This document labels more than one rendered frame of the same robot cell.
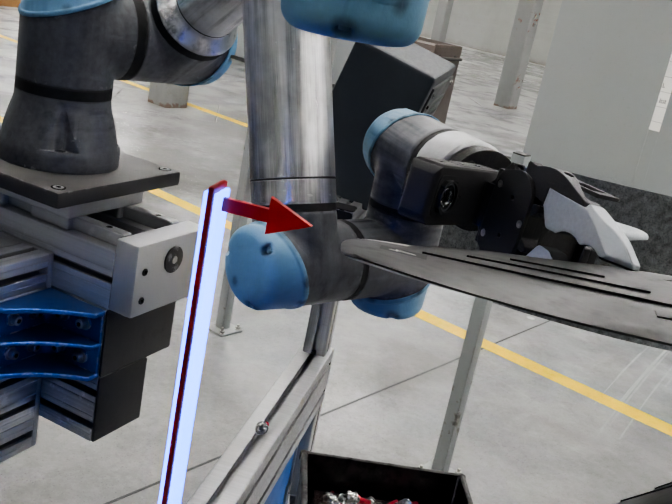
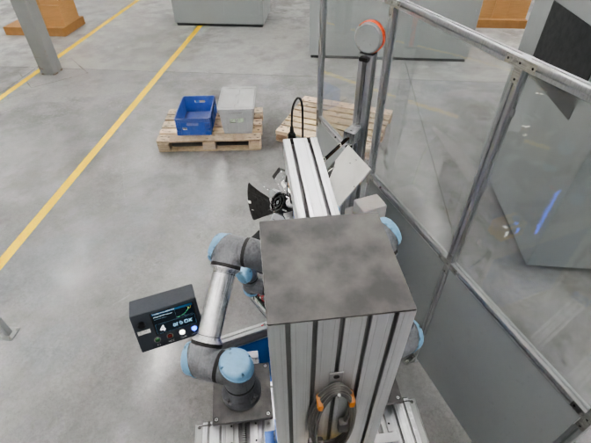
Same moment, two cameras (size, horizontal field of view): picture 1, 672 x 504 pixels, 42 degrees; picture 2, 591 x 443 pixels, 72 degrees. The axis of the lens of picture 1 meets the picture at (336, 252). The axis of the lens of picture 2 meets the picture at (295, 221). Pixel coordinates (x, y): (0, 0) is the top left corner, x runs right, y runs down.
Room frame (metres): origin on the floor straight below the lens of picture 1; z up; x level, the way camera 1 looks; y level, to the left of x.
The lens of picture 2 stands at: (1.27, 1.11, 2.58)
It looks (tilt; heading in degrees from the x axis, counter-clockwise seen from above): 42 degrees down; 239
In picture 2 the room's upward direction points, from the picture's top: straight up
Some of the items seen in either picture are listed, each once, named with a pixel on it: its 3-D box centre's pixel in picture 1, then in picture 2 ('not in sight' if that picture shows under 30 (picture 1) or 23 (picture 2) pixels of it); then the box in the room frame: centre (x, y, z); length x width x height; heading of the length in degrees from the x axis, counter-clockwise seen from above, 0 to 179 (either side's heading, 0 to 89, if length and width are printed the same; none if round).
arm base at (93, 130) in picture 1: (61, 119); (240, 385); (1.07, 0.37, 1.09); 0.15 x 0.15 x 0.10
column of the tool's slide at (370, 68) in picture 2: not in sight; (353, 188); (-0.19, -0.57, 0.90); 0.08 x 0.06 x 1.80; 115
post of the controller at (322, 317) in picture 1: (329, 280); not in sight; (1.05, 0.00, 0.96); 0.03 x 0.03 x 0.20; 80
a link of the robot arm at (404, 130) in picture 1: (417, 159); (248, 271); (0.82, -0.06, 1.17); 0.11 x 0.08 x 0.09; 27
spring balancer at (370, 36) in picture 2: not in sight; (369, 37); (-0.19, -0.57, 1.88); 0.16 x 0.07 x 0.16; 115
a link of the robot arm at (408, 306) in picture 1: (384, 257); (253, 285); (0.81, -0.05, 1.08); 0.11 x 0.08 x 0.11; 134
